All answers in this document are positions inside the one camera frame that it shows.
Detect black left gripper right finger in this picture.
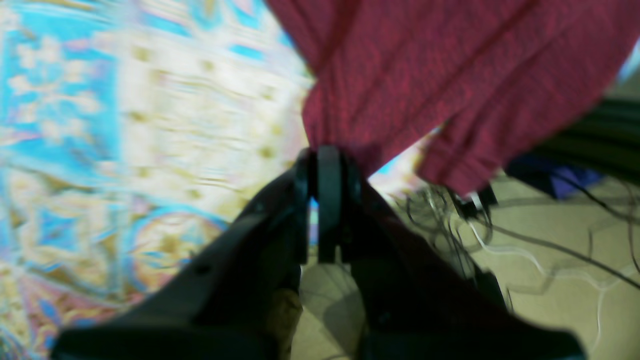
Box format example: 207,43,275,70
316,145,586,360

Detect dark red t-shirt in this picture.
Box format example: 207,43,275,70
267,0,639,196

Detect tangled black cables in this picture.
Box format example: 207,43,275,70
400,170,640,311

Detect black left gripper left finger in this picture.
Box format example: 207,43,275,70
50,149,316,360

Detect patterned tablecloth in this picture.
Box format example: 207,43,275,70
0,0,441,360

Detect blue plastic bin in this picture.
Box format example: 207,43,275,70
503,153,606,200

